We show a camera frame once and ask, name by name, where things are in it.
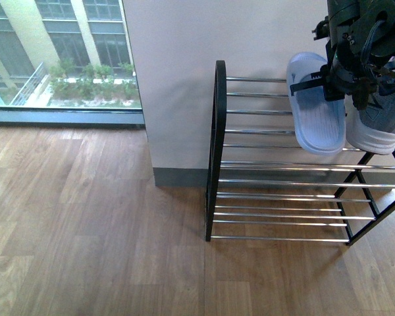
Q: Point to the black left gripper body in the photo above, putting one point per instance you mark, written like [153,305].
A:
[358,52]

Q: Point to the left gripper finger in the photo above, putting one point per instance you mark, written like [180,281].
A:
[315,80]

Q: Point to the light blue slipper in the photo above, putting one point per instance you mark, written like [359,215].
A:
[319,125]

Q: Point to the grey sneaker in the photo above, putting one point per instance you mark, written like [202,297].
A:
[373,129]

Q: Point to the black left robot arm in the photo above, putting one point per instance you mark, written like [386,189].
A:
[343,10]

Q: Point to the black metal shoe rack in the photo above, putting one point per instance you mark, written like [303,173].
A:
[287,194]

